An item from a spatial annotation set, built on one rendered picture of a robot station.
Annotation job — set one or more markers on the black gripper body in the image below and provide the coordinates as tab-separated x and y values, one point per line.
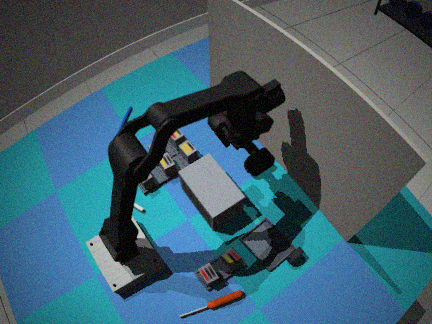
259	160

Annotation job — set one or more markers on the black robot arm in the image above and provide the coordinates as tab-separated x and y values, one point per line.
241	99

